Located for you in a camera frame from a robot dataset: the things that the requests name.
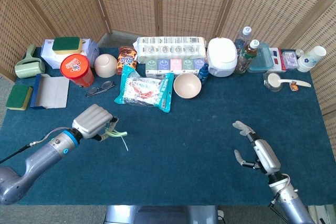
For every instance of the small white bottle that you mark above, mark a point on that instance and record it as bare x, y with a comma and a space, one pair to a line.
299, 53

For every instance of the beige plastic spoon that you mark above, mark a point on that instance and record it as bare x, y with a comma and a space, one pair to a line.
274, 79

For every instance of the brown cookie bag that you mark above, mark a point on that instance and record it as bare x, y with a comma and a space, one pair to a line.
126, 60

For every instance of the blue spray bottle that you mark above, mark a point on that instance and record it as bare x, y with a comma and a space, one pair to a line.
203, 74

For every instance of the teal snack bag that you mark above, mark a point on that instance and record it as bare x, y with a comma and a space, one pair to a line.
144, 93

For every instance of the clear plastic water bottle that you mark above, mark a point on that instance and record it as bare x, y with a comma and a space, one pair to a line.
242, 37

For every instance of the blue white folder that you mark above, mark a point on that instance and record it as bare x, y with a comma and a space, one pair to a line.
52, 91

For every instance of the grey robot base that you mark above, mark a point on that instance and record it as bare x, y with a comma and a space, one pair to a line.
162, 214

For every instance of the upturned beige bowl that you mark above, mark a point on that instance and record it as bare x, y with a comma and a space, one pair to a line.
105, 65

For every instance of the white lidded plastic pot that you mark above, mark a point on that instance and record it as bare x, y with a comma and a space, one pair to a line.
221, 56

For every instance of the blue carpet table mat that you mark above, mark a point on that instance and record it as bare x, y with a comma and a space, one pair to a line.
183, 161

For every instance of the small green tissue pack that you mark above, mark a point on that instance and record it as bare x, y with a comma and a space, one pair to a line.
151, 68
188, 65

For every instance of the patterned glass bowl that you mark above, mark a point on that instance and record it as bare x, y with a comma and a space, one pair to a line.
273, 87

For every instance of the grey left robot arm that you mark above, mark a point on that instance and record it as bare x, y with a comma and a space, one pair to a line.
39, 161

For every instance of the small purple tissue pack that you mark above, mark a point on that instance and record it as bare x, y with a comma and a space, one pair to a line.
164, 66
199, 64

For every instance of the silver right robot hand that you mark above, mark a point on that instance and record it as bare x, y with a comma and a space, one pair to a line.
266, 155

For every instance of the orange instant noodle cup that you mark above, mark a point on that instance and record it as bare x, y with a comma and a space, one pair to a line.
76, 69

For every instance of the upright beige bowl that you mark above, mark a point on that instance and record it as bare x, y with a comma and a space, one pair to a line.
187, 86

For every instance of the green tea bottle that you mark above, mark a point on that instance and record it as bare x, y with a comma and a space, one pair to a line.
244, 61

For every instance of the clear container blue lid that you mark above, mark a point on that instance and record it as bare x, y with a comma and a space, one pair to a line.
262, 60

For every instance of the black-framed eyeglasses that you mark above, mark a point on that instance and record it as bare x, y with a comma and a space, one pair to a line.
101, 89

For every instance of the red white box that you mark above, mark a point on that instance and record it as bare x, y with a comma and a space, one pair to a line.
278, 58

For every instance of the small wrapped candy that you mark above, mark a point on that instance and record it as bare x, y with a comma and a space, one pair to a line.
294, 86

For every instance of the woven wooden folding screen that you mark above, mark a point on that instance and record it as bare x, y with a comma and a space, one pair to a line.
183, 3

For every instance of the white plastic tissue pack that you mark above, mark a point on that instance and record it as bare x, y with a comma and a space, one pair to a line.
51, 56

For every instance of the large toilet roll pack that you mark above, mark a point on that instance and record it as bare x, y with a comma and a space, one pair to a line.
170, 48

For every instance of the green lint roller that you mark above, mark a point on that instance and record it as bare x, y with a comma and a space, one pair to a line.
27, 66

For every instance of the purple wipes box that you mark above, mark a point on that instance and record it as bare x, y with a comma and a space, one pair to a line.
290, 60

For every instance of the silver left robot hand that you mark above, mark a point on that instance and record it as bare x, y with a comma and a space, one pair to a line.
90, 121

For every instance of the green and yellow sponge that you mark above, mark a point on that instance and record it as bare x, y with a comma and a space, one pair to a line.
66, 45
18, 98

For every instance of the stack of paper cups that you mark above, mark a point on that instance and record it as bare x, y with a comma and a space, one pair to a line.
311, 58

